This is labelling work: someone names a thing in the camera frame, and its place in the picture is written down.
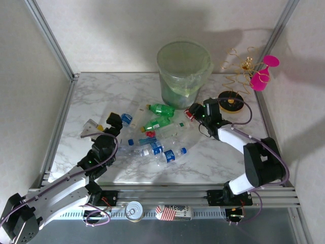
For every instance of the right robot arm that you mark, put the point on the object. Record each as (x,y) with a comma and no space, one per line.
(259,162)

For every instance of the aluminium frame post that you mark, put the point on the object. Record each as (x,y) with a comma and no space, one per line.
(273,36)
(52,40)

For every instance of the patterned small box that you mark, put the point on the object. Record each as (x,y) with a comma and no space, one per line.
(172,213)

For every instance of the clear bottle white label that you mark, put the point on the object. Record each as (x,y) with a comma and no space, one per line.
(137,117)

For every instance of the silver tin can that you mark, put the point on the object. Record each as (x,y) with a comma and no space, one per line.
(133,211)

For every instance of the pink plastic wine glass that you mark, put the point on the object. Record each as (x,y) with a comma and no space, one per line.
(259,81)

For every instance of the blue label bottle white cap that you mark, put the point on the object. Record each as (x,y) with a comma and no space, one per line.
(153,148)

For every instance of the clear plastic bin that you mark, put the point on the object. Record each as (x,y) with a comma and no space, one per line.
(177,100)

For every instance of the red drink can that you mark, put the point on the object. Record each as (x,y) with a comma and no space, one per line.
(189,115)

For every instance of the green plastic bottle yellow cap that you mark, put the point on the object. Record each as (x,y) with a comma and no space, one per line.
(161,109)
(156,123)

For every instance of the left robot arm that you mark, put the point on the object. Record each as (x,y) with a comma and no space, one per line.
(63,190)

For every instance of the green bin liner bag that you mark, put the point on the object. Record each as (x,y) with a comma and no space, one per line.
(193,81)

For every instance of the clear bottle blue label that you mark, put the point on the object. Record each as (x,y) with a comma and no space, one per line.
(127,119)

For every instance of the clear bottle green cap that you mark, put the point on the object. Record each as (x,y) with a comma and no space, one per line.
(175,129)

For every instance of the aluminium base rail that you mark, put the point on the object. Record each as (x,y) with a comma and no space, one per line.
(162,197)

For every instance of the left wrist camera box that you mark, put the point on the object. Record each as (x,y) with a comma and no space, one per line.
(89,128)

